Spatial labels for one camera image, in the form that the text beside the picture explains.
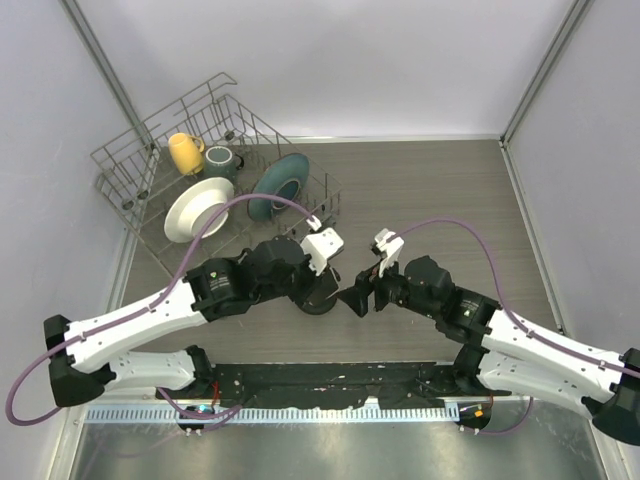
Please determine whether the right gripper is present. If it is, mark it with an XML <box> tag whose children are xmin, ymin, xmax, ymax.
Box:
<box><xmin>338</xmin><ymin>250</ymin><xmax>440</xmax><ymax>319</ymax></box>

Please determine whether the black phone stand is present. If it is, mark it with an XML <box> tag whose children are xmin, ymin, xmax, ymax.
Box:
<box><xmin>298</xmin><ymin>296</ymin><xmax>337</xmax><ymax>316</ymax></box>

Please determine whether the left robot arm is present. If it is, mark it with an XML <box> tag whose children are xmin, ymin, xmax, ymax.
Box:
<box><xmin>44</xmin><ymin>229</ymin><xmax>344</xmax><ymax>407</ymax></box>

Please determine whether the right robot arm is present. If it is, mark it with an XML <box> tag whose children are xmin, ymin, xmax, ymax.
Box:
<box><xmin>338</xmin><ymin>256</ymin><xmax>639</xmax><ymax>446</ymax></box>

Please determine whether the blue ceramic plate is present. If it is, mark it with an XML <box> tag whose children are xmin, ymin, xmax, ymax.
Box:
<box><xmin>247</xmin><ymin>153</ymin><xmax>310</xmax><ymax>222</ymax></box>

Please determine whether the white plate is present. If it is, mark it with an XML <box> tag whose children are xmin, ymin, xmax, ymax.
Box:
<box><xmin>164</xmin><ymin>177</ymin><xmax>234</xmax><ymax>243</ymax></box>

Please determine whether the dark grey mug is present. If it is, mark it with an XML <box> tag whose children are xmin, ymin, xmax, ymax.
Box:
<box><xmin>204</xmin><ymin>146</ymin><xmax>245</xmax><ymax>183</ymax></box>

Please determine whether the yellow mug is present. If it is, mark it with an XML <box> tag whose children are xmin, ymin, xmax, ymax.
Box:
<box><xmin>168</xmin><ymin>132</ymin><xmax>205</xmax><ymax>175</ymax></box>

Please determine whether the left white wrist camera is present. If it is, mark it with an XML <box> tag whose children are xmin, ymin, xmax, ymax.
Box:
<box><xmin>300</xmin><ymin>216</ymin><xmax>344</xmax><ymax>276</ymax></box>

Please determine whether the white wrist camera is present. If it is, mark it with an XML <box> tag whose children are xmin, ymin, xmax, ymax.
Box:
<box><xmin>300</xmin><ymin>216</ymin><xmax>344</xmax><ymax>276</ymax></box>
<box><xmin>371</xmin><ymin>228</ymin><xmax>404</xmax><ymax>278</ymax></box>

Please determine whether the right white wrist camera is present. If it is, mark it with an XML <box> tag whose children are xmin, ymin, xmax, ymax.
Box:
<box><xmin>371</xmin><ymin>228</ymin><xmax>404</xmax><ymax>278</ymax></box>

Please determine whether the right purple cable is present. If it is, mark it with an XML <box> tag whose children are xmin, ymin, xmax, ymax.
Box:
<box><xmin>394</xmin><ymin>216</ymin><xmax>640</xmax><ymax>435</ymax></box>

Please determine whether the purple cable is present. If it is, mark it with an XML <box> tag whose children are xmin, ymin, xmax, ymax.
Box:
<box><xmin>394</xmin><ymin>216</ymin><xmax>640</xmax><ymax>435</ymax></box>
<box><xmin>4</xmin><ymin>193</ymin><xmax>321</xmax><ymax>434</ymax></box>

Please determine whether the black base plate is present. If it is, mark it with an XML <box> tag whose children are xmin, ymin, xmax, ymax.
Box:
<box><xmin>155</xmin><ymin>360</ymin><xmax>511</xmax><ymax>407</ymax></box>

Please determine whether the white slotted cable duct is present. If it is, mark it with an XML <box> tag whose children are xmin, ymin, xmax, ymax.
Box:
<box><xmin>84</xmin><ymin>402</ymin><xmax>459</xmax><ymax>425</ymax></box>

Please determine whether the grey wire dish rack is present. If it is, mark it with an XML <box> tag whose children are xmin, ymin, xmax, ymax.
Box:
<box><xmin>91</xmin><ymin>73</ymin><xmax>341</xmax><ymax>278</ymax></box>

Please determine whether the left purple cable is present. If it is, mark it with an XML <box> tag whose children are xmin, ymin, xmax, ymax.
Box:
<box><xmin>4</xmin><ymin>193</ymin><xmax>321</xmax><ymax>434</ymax></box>

